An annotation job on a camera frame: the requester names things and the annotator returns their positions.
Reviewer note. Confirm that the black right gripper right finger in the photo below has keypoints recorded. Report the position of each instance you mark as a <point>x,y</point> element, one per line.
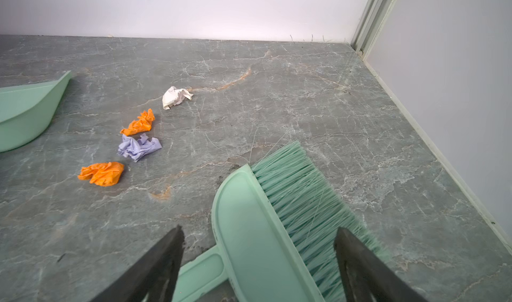
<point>364,276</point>

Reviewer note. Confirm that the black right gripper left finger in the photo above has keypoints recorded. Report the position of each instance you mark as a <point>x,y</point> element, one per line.
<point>154,276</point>

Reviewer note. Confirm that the green hand brush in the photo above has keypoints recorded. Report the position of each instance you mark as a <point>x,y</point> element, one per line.
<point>274,225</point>

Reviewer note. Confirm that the green plastic dustpan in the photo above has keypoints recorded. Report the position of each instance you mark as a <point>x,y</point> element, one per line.
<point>27,110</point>

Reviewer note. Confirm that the orange paper scrap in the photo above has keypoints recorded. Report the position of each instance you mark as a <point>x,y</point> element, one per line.
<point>102,174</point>
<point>141,125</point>

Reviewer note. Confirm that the purple paper scrap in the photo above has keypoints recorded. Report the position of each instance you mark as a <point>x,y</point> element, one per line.
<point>136,149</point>

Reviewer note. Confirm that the white crumpled paper scrap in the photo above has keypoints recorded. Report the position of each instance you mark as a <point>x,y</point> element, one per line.
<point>174,96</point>

